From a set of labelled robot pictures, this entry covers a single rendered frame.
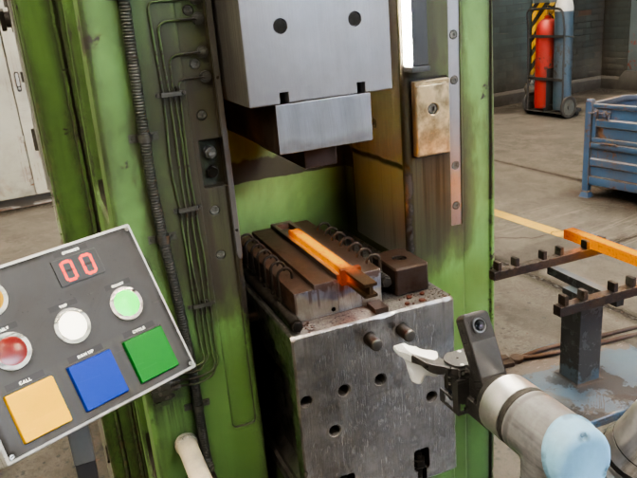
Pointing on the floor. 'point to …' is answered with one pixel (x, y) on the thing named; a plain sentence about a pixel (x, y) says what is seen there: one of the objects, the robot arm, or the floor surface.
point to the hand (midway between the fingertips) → (428, 333)
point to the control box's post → (83, 453)
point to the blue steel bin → (610, 144)
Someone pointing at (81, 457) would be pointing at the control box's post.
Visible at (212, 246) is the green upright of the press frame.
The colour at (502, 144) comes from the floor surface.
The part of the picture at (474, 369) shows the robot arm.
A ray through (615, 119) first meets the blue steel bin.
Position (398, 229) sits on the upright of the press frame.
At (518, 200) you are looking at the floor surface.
